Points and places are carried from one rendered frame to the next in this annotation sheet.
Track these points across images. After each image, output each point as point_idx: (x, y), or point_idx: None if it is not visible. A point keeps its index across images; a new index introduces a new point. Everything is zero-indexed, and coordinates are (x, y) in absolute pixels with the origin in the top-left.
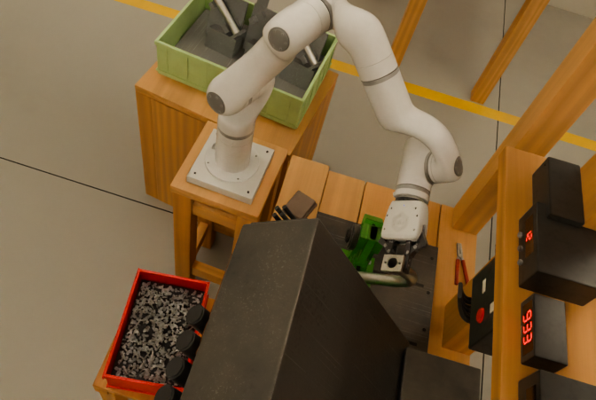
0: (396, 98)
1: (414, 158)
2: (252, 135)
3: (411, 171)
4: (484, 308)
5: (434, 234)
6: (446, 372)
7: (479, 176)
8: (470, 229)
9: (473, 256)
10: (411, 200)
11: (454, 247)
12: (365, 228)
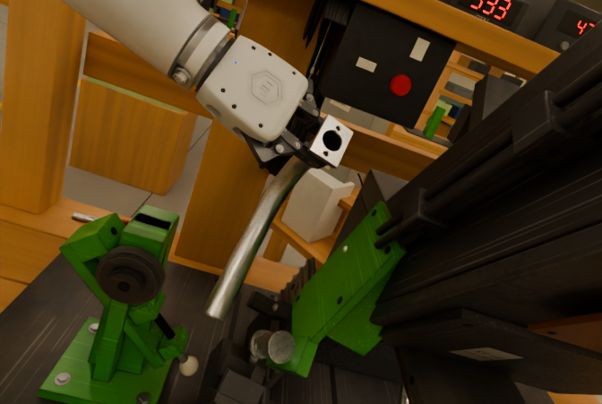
0: None
1: None
2: None
3: None
4: (399, 73)
5: (44, 236)
6: (395, 190)
7: (10, 109)
8: (55, 193)
9: (98, 210)
10: (232, 44)
11: (78, 222)
12: (140, 229)
